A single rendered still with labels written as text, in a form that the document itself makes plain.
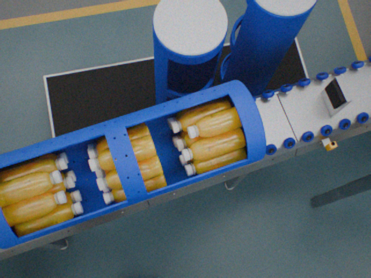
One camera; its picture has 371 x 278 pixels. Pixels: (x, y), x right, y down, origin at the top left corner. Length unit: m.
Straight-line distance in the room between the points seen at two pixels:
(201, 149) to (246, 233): 1.21
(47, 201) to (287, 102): 0.95
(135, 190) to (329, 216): 1.56
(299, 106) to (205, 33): 0.46
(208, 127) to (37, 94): 1.59
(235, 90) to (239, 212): 1.26
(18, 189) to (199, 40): 0.82
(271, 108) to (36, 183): 0.89
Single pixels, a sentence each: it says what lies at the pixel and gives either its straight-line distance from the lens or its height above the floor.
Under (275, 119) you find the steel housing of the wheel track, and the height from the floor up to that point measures 0.93.
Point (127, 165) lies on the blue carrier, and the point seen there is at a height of 1.22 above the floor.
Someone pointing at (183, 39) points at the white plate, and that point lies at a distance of 1.67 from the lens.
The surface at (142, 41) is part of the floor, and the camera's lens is 2.83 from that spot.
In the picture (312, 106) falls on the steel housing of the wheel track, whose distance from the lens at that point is 1.77.
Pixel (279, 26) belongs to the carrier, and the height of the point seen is 0.95.
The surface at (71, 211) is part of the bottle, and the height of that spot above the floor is 1.08.
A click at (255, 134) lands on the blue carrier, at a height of 1.21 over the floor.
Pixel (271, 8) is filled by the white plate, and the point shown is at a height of 1.04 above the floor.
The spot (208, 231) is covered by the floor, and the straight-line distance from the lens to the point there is 2.52.
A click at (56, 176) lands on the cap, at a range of 1.39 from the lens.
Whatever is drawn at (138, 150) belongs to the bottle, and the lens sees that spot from 1.35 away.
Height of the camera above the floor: 2.50
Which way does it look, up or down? 75 degrees down
